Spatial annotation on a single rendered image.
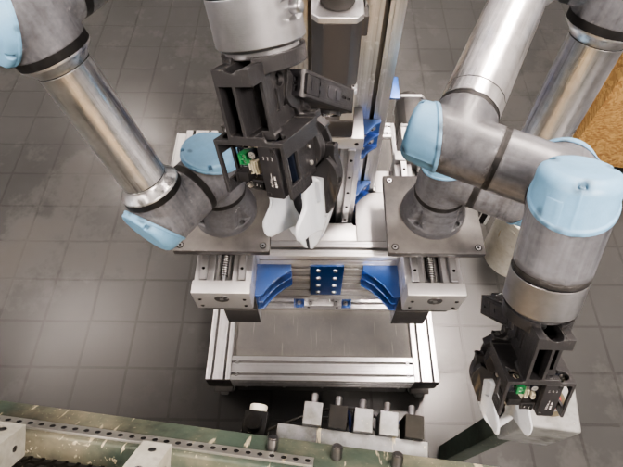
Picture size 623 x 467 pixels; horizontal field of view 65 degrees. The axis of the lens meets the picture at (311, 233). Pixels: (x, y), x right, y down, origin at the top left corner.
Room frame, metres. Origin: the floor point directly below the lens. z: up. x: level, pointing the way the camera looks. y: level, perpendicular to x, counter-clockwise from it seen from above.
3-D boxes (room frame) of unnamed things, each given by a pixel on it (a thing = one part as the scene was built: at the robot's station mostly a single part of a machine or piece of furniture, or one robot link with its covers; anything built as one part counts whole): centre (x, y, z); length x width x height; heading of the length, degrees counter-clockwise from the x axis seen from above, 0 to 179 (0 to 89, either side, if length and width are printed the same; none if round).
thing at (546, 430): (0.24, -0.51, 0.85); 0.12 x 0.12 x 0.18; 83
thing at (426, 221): (0.65, -0.29, 1.09); 0.15 x 0.15 x 0.10
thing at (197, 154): (0.65, 0.21, 1.20); 0.13 x 0.12 x 0.14; 145
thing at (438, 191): (0.65, -0.30, 1.20); 0.13 x 0.12 x 0.14; 64
